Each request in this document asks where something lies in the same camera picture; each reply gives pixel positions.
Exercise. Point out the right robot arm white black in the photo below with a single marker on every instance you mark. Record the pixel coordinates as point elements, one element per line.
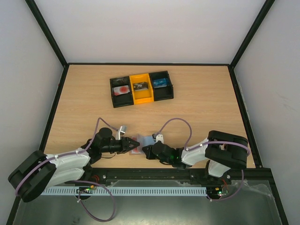
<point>223,151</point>

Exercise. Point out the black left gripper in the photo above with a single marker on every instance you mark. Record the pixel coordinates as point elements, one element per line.
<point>123,143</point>

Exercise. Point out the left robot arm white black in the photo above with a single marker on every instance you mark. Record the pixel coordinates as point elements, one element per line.
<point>40,171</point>

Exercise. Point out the light blue slotted cable duct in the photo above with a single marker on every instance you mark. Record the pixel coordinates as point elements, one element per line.
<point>127,191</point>

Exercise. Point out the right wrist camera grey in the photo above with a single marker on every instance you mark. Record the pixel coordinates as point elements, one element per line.
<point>158,137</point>

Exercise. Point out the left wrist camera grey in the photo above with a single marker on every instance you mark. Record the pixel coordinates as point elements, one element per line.
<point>120,132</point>

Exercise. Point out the black bin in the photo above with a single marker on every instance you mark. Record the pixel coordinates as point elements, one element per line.
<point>164,93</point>
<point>121,100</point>

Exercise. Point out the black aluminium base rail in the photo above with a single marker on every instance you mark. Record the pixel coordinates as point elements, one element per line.
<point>191,176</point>

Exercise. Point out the right black bin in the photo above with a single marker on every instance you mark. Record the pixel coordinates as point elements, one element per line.
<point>164,93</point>

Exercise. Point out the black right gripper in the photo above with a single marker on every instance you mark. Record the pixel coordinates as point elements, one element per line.
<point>150,152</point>

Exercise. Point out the yellow middle bin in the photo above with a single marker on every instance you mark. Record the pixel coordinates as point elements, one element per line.
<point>144,96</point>

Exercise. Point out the black enclosure frame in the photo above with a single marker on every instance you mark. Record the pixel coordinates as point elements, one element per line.
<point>244,114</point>

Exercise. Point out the white red april card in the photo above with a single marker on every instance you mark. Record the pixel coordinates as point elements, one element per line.
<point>120,90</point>

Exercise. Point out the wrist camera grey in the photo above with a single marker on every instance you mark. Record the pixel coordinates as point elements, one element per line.
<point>158,137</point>
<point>120,132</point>

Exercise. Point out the left black bin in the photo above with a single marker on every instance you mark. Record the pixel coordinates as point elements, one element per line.
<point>121,100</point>

